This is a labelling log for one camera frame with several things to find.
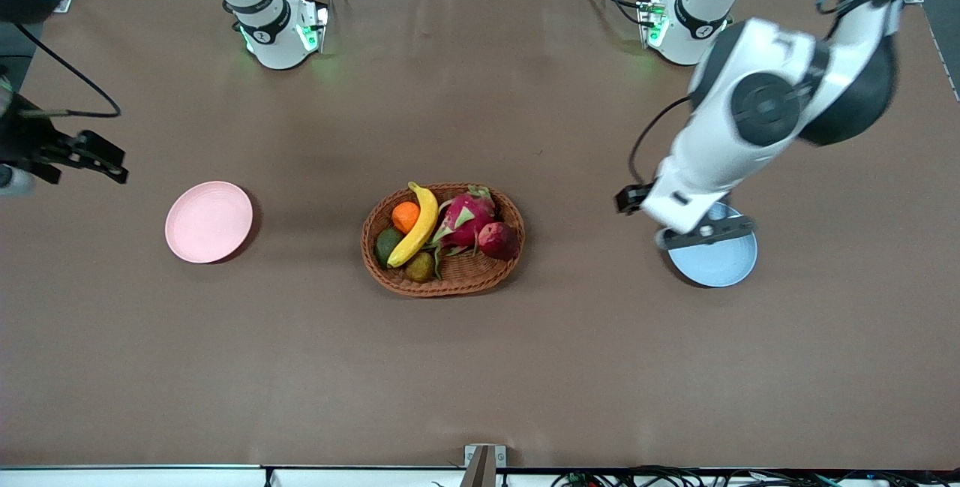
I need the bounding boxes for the red apple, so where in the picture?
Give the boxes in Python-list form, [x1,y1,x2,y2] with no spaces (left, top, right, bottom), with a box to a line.
[477,221,521,261]

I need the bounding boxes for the yellow banana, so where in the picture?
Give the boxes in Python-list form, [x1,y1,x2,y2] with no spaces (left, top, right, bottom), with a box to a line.
[386,182,440,269]

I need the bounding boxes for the light blue plate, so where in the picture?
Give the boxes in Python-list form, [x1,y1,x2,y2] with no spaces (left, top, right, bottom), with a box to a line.
[666,202,758,288]

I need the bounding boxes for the pink plate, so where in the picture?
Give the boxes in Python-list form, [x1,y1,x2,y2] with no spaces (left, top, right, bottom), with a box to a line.
[165,181,254,264]

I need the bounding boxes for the pink dragon fruit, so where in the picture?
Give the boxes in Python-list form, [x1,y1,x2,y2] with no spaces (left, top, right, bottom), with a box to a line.
[429,185,499,280]

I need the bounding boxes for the brown wicker basket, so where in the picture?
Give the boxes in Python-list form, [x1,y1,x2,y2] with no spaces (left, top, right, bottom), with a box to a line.
[361,183,526,298]

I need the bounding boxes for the brown table cover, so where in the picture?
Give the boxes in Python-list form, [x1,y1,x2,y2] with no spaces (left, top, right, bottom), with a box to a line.
[0,0,960,470]

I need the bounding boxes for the brown-green kiwi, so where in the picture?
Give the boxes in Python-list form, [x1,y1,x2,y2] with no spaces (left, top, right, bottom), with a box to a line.
[405,251,437,283]

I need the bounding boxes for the orange fruit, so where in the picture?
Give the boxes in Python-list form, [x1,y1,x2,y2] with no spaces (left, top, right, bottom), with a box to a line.
[391,201,421,235]

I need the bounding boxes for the green avocado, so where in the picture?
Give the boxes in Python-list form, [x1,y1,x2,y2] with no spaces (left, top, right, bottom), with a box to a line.
[375,227,406,269]

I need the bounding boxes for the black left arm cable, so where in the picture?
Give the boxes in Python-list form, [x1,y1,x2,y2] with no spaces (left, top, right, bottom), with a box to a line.
[628,0,905,186]

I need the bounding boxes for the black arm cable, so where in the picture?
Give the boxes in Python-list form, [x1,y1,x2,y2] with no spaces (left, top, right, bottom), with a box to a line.
[628,0,905,186]
[13,22,122,120]

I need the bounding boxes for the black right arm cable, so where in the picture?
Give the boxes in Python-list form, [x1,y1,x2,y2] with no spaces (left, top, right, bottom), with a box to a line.
[13,22,122,120]

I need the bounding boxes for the black cable bundle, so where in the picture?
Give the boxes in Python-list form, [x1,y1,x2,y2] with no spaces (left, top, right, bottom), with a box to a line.
[551,464,960,487]

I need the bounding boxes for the grey metal table bracket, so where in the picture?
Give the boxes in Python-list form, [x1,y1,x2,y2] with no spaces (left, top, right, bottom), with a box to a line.
[463,444,508,487]

